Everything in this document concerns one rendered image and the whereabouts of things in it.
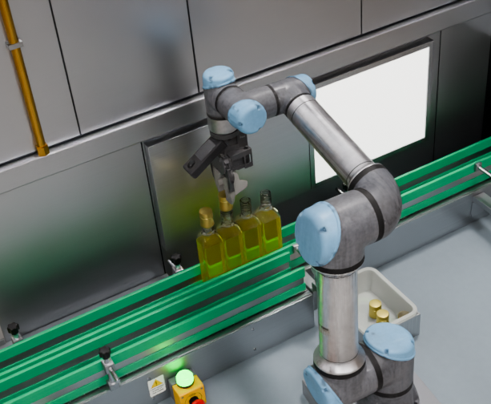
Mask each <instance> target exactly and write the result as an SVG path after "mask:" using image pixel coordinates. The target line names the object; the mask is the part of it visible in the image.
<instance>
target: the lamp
mask: <svg viewBox="0 0 491 404"><path fill-rule="evenodd" d="M194 381H195V380H194V377H193V374H192V372H191V371H189V370H180V371H179V372H178V373H177V375H176V383H177V386H178V387H179V388H182V389H187V388H189V387H191V386H192V385H193V384H194Z"/></svg>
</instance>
